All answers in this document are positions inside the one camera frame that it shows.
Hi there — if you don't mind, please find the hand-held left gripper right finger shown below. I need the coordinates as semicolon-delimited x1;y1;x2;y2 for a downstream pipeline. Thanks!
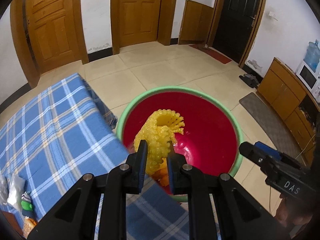
166;140;292;240

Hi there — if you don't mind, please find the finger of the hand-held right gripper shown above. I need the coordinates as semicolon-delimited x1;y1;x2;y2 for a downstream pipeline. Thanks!
255;142;300;169
239;142;283;174

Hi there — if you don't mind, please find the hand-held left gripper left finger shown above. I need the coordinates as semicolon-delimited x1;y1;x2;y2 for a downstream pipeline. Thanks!
27;139;148;240

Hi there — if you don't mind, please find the small orange wrapper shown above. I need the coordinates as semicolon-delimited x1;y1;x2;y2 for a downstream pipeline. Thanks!
154;167;170;187

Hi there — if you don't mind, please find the yellow knobby plush toy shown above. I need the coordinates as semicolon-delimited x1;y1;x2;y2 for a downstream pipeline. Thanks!
134;109;186;180

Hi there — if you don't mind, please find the red basin with green rim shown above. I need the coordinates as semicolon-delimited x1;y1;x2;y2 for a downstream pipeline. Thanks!
115;86;244;202

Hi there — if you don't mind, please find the white plastic bag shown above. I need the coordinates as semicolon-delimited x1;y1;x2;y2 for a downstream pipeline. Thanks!
7;174;26;212

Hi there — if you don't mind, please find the person's right hand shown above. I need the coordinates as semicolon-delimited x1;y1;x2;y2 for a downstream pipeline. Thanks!
274;197;314;233

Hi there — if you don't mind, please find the grey floor mat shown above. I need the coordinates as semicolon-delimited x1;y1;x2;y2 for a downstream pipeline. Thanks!
239;92;303;159

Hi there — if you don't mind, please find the wooden sideboard cabinet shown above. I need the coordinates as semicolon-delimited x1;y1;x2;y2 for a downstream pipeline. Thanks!
257;57;320;160

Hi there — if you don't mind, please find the white microwave oven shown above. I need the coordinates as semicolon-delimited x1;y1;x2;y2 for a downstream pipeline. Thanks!
296;60;320;90

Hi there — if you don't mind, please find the blue plaid blanket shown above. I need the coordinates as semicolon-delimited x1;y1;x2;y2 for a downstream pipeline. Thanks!
0;73;190;240

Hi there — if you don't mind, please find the red door mat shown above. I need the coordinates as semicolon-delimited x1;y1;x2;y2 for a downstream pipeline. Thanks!
189;44;232;65

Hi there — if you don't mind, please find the blue water dispenser bottle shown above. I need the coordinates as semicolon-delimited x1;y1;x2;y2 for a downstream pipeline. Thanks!
303;39;320;71

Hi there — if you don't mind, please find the green striped sock doll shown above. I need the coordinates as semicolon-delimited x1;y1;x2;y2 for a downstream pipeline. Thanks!
20;191;34;217

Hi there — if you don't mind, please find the orange snack packet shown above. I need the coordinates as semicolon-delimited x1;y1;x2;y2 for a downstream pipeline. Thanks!
23;216;38;239

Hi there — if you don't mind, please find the black metal door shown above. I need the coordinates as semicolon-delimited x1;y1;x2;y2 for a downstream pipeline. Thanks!
212;0;263;64

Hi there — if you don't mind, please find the clear plastic bag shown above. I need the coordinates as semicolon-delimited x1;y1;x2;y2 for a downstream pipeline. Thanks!
0;174;9;205

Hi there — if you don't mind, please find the wooden frame of black door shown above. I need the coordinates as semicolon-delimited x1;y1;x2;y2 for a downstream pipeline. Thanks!
206;0;269;69

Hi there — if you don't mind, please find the low wooden wall cabinet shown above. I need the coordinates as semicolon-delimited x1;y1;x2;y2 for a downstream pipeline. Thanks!
178;0;214;45

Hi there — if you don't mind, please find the wooden door with metal handle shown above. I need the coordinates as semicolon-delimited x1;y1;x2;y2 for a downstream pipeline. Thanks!
117;0;162;47

